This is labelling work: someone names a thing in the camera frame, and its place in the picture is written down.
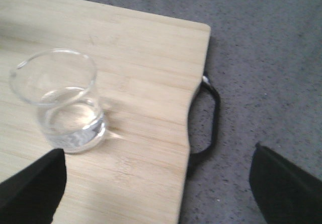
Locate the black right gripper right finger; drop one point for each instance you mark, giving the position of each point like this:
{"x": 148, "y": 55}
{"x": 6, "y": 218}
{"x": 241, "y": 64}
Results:
{"x": 284, "y": 192}

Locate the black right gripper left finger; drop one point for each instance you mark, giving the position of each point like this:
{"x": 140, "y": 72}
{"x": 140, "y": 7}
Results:
{"x": 33, "y": 194}

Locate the clear glass beaker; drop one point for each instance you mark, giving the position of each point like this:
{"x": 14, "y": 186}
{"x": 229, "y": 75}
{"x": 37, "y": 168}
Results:
{"x": 61, "y": 85}

